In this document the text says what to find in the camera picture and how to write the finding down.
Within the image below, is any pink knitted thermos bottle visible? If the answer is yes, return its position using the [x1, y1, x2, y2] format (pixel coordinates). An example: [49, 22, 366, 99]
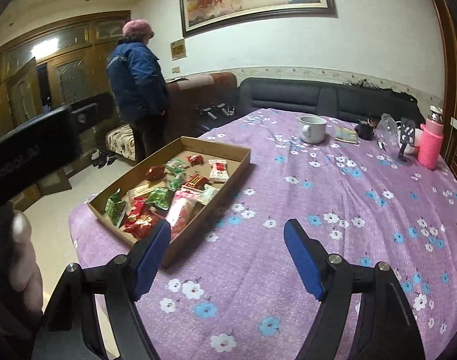
[417, 105, 444, 171]

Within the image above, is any purple floral tablecloth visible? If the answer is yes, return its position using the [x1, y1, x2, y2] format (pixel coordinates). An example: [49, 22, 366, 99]
[67, 107, 457, 360]

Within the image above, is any person in blue jacket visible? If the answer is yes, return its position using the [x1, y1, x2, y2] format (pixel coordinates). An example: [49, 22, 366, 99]
[106, 19, 169, 164]

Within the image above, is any black round cup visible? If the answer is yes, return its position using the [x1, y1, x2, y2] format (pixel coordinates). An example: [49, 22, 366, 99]
[354, 119, 377, 141]

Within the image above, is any brown armchair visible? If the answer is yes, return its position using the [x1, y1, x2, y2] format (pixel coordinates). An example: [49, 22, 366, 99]
[104, 71, 239, 162]

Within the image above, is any green snack bag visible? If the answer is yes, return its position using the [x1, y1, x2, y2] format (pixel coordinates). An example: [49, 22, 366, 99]
[105, 189, 127, 228]

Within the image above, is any dark red snack bag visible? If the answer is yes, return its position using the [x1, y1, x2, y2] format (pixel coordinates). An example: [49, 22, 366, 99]
[123, 197, 163, 240]

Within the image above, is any red white snack packet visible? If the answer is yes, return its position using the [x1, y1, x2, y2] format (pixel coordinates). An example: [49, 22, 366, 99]
[208, 159, 229, 183]

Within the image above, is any clear plastic cup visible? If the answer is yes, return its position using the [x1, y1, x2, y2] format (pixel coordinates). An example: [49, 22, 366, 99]
[375, 113, 399, 150]

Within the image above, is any small red snack packet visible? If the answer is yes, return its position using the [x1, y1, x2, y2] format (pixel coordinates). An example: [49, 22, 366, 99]
[187, 154, 205, 167]

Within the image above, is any black phone stand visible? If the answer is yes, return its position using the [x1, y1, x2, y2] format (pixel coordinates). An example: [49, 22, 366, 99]
[397, 117, 416, 163]

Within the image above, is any clear green nut packet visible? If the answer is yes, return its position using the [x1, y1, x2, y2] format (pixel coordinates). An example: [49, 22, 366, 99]
[164, 158, 190, 176]

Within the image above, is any green notebook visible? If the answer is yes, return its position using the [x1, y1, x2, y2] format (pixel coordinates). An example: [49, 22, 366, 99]
[334, 126, 359, 145]

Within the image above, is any white snack pouch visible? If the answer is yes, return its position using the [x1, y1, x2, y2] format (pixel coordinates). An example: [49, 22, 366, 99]
[197, 184, 220, 206]

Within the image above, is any brown cardboard box tray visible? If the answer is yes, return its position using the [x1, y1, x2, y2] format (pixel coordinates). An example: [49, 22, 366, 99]
[88, 136, 250, 268]

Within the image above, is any white ceramic mug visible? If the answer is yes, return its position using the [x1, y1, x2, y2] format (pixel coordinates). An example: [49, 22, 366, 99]
[298, 115, 327, 145]

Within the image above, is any long red snack bar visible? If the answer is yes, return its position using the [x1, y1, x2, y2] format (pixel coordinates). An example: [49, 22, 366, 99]
[182, 173, 211, 191]

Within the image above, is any small pink candy packet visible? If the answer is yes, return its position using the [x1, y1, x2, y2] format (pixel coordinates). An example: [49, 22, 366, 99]
[165, 189, 197, 241]

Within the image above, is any black leather sofa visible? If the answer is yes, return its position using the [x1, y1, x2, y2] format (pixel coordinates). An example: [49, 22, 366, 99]
[236, 77, 425, 126]

